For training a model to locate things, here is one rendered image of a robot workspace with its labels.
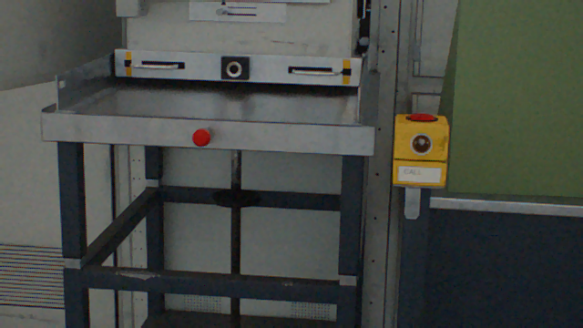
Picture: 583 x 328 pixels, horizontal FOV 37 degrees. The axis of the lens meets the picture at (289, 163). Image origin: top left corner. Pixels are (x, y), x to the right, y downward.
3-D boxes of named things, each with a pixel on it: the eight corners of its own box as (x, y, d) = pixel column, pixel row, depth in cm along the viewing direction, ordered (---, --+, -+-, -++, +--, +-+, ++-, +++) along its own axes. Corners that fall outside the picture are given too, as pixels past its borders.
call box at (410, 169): (444, 189, 133) (449, 124, 130) (392, 187, 134) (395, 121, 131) (442, 176, 141) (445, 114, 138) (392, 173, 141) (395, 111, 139)
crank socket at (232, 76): (247, 81, 186) (248, 57, 185) (219, 80, 187) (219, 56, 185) (250, 79, 189) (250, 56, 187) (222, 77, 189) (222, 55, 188)
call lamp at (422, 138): (432, 157, 131) (434, 135, 130) (409, 156, 131) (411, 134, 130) (432, 155, 132) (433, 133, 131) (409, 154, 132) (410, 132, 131)
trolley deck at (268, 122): (374, 157, 156) (376, 124, 155) (41, 141, 163) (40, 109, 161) (379, 94, 222) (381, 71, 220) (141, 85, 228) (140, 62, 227)
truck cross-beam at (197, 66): (361, 87, 186) (362, 58, 185) (115, 76, 192) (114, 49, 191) (362, 83, 191) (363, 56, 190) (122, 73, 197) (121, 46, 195)
